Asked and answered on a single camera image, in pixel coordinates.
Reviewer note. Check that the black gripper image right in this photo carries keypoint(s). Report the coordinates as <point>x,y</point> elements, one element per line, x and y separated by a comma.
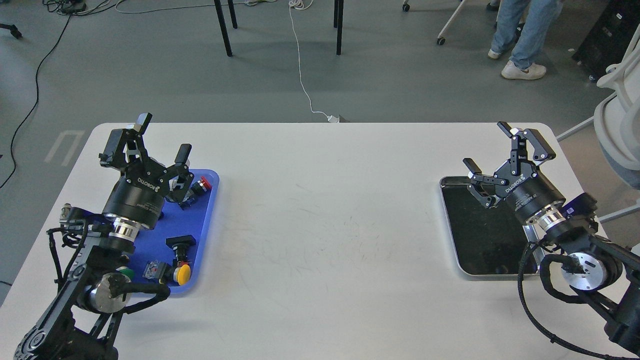
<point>517,183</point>

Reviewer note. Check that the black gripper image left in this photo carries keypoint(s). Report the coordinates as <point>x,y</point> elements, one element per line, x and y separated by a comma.
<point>144,184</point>

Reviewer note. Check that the silver metal tray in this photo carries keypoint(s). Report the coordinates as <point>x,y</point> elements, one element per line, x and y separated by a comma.
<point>488,243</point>

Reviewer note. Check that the blue plastic tray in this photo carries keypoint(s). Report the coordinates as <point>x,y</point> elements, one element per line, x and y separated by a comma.
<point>142,245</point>

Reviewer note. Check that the white rolling stand leg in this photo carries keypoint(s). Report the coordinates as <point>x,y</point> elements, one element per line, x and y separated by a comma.
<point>441,39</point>

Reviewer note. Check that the person in blue jeans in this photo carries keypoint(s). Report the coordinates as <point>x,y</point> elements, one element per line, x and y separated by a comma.
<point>525,24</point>

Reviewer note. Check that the black table leg left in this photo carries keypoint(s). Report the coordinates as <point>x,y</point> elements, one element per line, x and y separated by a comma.
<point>222,23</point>

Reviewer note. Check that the black table leg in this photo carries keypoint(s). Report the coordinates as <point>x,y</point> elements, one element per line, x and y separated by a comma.
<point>222,23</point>
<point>338,13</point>

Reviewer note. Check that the black equipment case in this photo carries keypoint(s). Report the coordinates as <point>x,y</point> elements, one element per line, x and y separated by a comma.
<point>609,38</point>

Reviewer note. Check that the black table leg right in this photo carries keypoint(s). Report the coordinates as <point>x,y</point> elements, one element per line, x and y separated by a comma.
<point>338,13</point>

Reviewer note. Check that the red push button switch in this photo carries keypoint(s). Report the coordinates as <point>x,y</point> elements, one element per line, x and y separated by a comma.
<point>197,189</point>

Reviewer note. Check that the black push button switch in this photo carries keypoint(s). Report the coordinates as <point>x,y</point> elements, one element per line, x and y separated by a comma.
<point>180,246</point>

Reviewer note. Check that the green push button switch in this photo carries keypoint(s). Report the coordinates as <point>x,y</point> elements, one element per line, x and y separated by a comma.
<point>126,271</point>

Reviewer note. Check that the yellow push button switch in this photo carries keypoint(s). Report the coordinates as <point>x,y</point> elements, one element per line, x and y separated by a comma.
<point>163,272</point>

